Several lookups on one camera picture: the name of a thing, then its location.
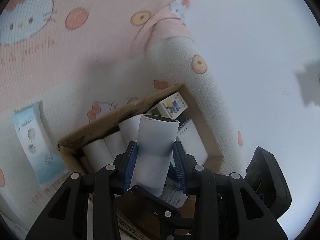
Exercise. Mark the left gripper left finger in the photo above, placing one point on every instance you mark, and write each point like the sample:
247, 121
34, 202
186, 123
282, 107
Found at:
65, 215

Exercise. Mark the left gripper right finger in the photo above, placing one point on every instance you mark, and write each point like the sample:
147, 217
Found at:
226, 207

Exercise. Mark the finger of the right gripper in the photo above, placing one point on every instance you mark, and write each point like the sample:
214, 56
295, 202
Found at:
171, 223

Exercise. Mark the blue white tissue pack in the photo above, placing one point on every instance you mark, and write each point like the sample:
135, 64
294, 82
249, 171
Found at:
42, 155

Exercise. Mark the white paper roll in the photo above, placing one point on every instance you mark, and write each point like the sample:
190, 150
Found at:
129, 128
98, 154
156, 137
115, 144

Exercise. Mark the brown cardboard box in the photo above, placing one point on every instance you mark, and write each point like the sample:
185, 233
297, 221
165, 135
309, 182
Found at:
133, 219

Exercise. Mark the white spiral notepad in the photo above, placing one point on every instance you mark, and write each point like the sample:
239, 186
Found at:
191, 141

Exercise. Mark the white paper roll in box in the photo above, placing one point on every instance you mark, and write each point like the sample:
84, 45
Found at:
115, 144

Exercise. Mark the green white cartoon box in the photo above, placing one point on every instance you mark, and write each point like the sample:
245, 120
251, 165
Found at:
170, 107

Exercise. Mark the pink Hello Kitty blanket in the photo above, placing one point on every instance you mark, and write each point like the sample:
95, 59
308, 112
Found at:
82, 59

